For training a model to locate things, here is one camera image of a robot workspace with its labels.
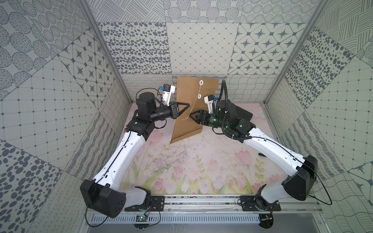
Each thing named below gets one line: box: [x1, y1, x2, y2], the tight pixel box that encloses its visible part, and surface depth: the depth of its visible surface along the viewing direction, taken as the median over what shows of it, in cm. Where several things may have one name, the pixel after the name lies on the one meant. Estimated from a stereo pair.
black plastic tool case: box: [227, 99, 254, 122], surface depth 57 cm
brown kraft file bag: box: [170, 76, 219, 144], surface depth 67 cm
